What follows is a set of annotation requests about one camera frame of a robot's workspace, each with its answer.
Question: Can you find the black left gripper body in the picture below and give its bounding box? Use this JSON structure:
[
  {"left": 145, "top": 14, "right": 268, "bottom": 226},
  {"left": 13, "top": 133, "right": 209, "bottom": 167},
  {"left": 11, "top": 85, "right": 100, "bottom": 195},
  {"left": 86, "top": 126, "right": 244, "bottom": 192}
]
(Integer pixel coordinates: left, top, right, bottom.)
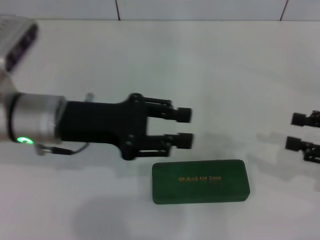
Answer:
[{"left": 60, "top": 92, "right": 149, "bottom": 161}]

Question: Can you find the green glasses case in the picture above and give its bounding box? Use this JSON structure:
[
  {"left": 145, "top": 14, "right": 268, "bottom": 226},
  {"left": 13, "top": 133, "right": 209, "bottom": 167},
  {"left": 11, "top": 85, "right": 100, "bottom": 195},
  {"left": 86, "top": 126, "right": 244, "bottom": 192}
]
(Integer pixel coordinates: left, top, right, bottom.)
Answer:
[{"left": 151, "top": 159, "right": 251, "bottom": 205}]

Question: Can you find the left gripper grey cable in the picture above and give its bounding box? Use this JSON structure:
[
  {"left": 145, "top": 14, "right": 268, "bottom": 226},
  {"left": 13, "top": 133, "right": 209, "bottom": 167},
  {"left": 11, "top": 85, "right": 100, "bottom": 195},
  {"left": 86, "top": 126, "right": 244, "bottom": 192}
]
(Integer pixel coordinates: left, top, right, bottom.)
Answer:
[{"left": 34, "top": 142, "right": 91, "bottom": 157}]

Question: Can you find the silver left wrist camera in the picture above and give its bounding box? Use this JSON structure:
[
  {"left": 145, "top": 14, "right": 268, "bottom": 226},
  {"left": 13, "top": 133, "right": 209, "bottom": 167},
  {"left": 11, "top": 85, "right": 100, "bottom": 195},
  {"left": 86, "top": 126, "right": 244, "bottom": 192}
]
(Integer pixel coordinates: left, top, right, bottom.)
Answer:
[{"left": 0, "top": 15, "right": 39, "bottom": 73}]

